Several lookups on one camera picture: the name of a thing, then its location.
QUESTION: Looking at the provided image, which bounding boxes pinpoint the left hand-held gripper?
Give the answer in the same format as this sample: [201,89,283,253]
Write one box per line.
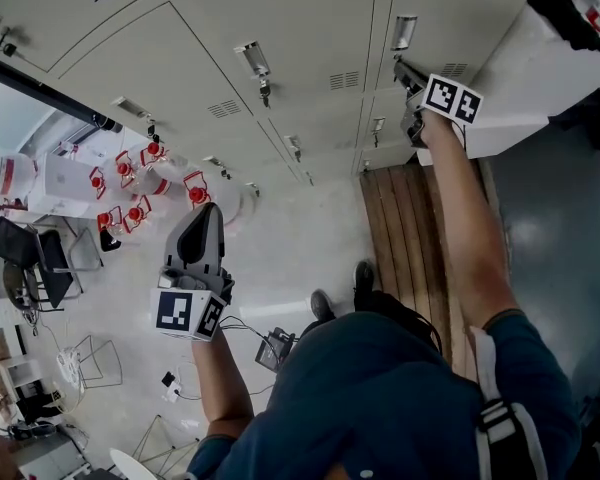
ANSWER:
[149,201,235,343]

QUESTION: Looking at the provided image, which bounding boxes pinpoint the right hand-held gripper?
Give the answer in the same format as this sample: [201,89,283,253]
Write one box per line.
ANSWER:
[392,56,485,150]

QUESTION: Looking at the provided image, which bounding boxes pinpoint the grey metal locker wall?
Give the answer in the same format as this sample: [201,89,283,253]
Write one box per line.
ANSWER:
[0,0,549,188]

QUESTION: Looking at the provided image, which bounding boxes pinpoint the person's left forearm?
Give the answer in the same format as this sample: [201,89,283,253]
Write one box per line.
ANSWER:
[191,326,256,439]

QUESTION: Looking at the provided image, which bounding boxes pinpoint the person's right forearm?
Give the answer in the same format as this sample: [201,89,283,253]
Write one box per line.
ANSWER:
[418,111,527,330]

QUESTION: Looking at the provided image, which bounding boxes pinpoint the cluster of red-capped water jugs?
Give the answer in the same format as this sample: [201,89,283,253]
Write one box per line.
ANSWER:
[87,137,246,242]

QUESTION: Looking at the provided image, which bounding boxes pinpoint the person's left shoe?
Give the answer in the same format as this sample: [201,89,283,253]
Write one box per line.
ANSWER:
[310,288,337,323]

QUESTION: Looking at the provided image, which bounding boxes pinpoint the person's shoe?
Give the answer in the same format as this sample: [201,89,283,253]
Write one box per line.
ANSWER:
[310,288,337,323]
[353,259,377,295]

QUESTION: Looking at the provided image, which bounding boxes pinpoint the white box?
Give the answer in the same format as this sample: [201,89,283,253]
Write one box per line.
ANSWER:
[26,151,106,219]

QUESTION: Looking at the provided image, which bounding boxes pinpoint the wooden slat pallet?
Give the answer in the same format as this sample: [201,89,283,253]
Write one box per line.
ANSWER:
[358,159,509,384]

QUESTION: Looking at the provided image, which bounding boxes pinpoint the white power adapter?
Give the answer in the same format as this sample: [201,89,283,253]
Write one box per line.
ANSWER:
[159,370,187,405]

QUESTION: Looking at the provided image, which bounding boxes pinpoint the person's right shoe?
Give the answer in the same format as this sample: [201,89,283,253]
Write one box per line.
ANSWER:
[353,259,377,295]

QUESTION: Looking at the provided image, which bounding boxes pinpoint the black bag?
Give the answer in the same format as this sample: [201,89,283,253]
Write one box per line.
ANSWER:
[526,0,600,58]

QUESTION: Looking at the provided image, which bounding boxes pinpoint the black office chair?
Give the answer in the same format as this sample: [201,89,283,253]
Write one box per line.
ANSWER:
[0,215,105,313]

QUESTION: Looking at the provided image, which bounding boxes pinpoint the water bottle with red label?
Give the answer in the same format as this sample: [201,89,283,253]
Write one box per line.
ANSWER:
[0,148,40,207]

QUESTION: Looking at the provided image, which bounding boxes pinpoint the person's black trousers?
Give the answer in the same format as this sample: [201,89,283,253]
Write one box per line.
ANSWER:
[299,290,444,369]

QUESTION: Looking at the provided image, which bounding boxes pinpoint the cluttered white shelf rack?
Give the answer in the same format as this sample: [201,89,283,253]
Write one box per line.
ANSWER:
[0,255,89,480]

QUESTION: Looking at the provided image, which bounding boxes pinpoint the black-framed window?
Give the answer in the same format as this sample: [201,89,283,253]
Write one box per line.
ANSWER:
[0,49,127,167]

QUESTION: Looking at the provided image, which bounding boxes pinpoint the white round stool top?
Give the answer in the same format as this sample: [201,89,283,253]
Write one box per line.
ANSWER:
[108,446,160,480]

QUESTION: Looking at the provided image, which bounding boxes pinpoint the person's teal shirt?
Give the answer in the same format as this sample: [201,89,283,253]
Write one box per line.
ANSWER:
[186,309,582,480]

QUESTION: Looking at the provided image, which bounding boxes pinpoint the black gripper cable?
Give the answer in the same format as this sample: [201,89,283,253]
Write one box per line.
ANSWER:
[218,316,271,352]

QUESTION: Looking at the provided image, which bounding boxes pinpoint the black recorder box with screen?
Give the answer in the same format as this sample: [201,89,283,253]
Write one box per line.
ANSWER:
[254,326,297,372]

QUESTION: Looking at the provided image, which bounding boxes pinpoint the metal wire frame stool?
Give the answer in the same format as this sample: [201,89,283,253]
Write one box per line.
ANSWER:
[131,414,202,472]
[73,334,125,390]

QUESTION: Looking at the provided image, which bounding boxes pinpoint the grey black backpack strap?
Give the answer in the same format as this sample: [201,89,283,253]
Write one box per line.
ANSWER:
[471,326,549,480]

